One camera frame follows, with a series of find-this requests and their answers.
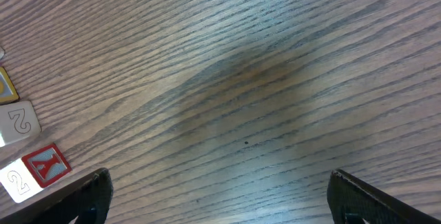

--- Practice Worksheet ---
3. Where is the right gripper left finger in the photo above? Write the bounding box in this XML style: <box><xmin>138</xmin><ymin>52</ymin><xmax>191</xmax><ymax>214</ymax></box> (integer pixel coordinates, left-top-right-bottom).
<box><xmin>1</xmin><ymin>167</ymin><xmax>113</xmax><ymax>224</ymax></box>

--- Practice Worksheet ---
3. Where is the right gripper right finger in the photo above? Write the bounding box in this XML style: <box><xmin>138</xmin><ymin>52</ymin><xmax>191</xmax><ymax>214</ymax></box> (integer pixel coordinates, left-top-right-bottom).
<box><xmin>327</xmin><ymin>170</ymin><xmax>440</xmax><ymax>224</ymax></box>

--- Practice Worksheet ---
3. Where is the white block red side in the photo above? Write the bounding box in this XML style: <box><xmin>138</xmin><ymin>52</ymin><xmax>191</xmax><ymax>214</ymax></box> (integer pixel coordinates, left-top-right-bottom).
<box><xmin>1</xmin><ymin>143</ymin><xmax>72</xmax><ymax>203</ymax></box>

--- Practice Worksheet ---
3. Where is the white picture block upper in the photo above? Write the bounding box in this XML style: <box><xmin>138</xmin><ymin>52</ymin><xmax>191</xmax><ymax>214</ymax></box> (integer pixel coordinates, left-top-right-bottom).
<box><xmin>1</xmin><ymin>101</ymin><xmax>41</xmax><ymax>147</ymax></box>

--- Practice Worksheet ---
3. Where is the yellow block middle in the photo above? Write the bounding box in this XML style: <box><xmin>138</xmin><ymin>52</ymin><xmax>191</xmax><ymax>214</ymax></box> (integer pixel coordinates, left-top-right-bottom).
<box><xmin>0</xmin><ymin>67</ymin><xmax>19</xmax><ymax>105</ymax></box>

